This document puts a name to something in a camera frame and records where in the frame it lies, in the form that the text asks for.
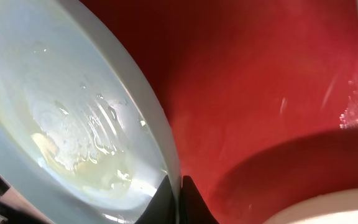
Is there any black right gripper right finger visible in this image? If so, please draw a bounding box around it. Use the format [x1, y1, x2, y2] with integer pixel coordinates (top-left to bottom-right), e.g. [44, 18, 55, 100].
[179, 175, 218, 224]

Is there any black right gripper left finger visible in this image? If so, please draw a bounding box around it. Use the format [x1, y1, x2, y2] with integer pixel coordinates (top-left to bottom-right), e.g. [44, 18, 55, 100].
[135, 175, 177, 224]

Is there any light blue plate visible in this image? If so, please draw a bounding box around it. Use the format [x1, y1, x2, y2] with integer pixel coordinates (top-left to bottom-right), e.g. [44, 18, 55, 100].
[0, 0, 181, 223]

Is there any cream white plate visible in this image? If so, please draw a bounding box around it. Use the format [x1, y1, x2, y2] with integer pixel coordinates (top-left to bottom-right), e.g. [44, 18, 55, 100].
[264, 189, 358, 224]

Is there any red plastic tray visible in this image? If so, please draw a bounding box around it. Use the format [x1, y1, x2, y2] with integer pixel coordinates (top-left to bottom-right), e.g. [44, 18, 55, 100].
[85, 0, 358, 223]

